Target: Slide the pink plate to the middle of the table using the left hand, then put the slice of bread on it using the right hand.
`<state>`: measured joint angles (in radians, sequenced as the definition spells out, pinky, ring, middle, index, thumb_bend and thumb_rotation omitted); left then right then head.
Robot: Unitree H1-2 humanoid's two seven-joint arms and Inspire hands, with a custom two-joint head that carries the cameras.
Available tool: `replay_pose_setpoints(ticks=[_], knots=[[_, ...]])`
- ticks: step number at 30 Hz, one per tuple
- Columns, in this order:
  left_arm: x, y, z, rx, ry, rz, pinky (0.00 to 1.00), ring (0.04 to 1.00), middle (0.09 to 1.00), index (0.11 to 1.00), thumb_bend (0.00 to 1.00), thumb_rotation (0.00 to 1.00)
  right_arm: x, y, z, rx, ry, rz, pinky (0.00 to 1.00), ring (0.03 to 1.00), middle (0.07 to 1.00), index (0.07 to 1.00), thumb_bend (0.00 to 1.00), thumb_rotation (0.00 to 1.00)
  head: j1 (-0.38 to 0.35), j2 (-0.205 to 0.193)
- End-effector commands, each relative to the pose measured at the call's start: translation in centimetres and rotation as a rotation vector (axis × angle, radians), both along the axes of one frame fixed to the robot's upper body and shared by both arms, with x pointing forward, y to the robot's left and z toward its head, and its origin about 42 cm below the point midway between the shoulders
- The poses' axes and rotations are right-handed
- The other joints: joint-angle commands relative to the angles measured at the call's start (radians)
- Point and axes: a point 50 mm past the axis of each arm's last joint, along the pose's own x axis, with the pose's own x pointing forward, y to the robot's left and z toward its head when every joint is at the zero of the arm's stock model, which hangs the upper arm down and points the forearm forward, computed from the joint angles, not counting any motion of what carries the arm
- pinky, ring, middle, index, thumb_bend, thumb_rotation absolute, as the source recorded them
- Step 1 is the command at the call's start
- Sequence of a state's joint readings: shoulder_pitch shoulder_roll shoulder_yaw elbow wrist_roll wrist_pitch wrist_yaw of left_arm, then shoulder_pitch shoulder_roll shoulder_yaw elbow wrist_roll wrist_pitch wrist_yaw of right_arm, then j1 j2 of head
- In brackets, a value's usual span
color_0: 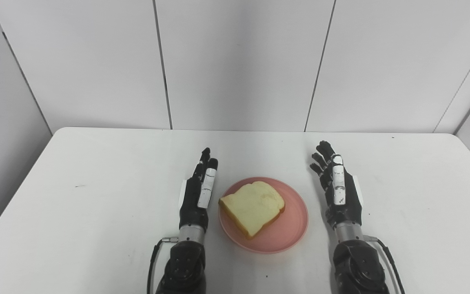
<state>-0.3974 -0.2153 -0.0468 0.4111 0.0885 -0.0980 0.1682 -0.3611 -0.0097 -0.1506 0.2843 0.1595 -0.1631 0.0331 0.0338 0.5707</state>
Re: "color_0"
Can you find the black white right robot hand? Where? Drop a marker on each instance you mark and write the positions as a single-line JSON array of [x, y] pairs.
[[343, 200]]

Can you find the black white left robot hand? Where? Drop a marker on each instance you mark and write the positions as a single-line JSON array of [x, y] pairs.
[[192, 204]]

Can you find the slice of white bread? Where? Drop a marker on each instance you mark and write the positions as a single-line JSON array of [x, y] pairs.
[[253, 206]]

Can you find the pink round plate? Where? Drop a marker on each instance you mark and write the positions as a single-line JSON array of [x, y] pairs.
[[288, 228]]

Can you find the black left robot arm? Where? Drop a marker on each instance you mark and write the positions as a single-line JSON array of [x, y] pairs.
[[186, 265]]

